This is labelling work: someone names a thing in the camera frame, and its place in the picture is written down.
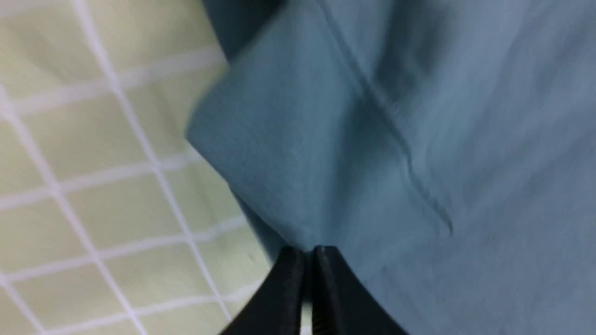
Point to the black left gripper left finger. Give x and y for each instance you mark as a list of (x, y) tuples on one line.
[(276, 306)]

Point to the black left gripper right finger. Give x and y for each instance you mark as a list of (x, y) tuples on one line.
[(340, 303)]

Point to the green long sleeve shirt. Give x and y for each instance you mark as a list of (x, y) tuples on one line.
[(446, 147)]

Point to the green checkered tablecloth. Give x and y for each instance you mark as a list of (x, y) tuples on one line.
[(110, 223)]

